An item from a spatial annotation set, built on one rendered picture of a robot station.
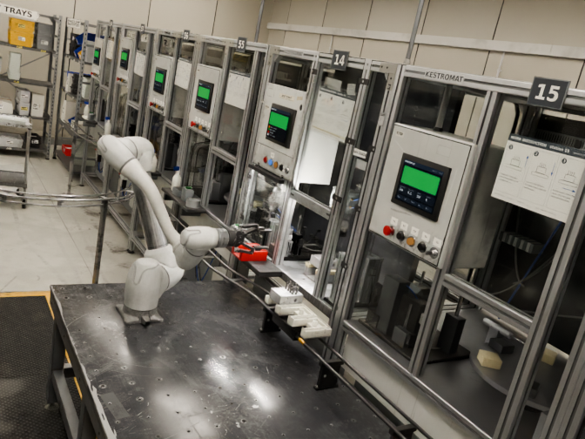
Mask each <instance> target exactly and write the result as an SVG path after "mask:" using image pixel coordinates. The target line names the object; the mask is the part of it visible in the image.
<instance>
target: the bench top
mask: <svg viewBox="0 0 585 439"><path fill-rule="evenodd" d="M84 287H87V288H84ZM124 289H125V283H99V284H65V285H50V294H51V297H52V299H53V301H54V304H55V307H56V309H57V313H58V316H59V318H60V321H61V323H62V325H63V328H64V332H65V334H66V337H67V340H68V342H69V344H70V347H71V351H72V353H73V356H74V358H75V361H76V364H77V367H78V370H79V373H80V375H81V377H82V380H83V383H84V386H85V389H86V391H87V394H88V396H89V399H90V401H91V406H92V407H93V410H94V413H95V416H96V418H97V422H98V424H99V427H100V429H101V432H102V434H103V437H104V439H389V438H390V434H389V433H388V431H389V429H390V428H389V427H388V426H387V425H386V424H385V423H384V422H383V421H382V420H381V419H380V418H379V417H378V416H377V415H376V414H375V413H374V412H373V411H372V410H371V409H370V408H369V407H368V406H367V405H366V404H365V403H364V402H363V401H362V400H360V399H359V398H358V397H357V396H356V395H355V394H354V393H353V392H352V391H351V390H350V389H349V388H348V387H347V386H346V385H345V384H344V383H343V382H342V381H341V380H340V379H338V380H337V384H338V385H339V386H338V387H337V388H329V389H323V390H318V391H316V390H315V389H314V388H313V386H315V385H316V384H317V380H318V377H319V371H320V365H319V359H318V358H317V357H315V356H314V355H313V354H312V353H311V352H310V351H309V350H308V349H307V348H306V347H305V346H303V345H302V344H301V343H300V342H299V341H293V340H292V339H291V338H290V337H289V336H288V335H287V334H286V333H285V332H284V331H283V330H282V329H281V331H278V332H267V333H260V332H259V329H260V328H262V323H263V319H264V315H265V312H264V311H263V306H262V305H261V304H260V303H259V302H258V301H257V300H256V299H255V298H253V297H252V296H251V295H249V293H247V292H246V291H244V290H243V289H241V288H239V287H237V286H236V285H234V284H232V283H227V282H225V281H224V280H199V281H179V282H178V283H177V284H176V285H175V286H173V287H172V288H170V289H168V290H166V291H164V292H163V294H162V295H161V297H160V298H159V299H158V306H157V311H158V314H159V315H160V316H161V317H162V318H163V322H151V323H150V326H145V325H144V324H142V323H136V324H131V325H125V324H124V320H123V318H122V316H121V314H120V313H119V312H118V311H117V309H116V305H118V304H121V305H124ZM64 297H68V299H65V298H64ZM219 386H221V387H222V389H220V388H218V387H219ZM243 419H245V420H246V422H242V420H243Z"/></svg>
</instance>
